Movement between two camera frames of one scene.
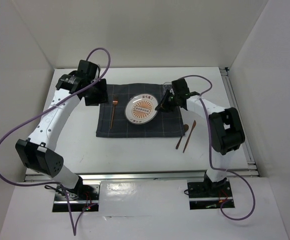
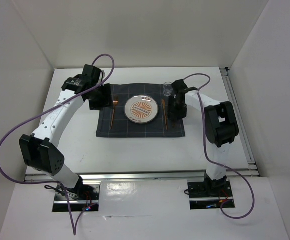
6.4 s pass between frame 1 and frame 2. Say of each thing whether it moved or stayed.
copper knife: moved
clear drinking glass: stayed
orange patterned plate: stayed
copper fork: stayed
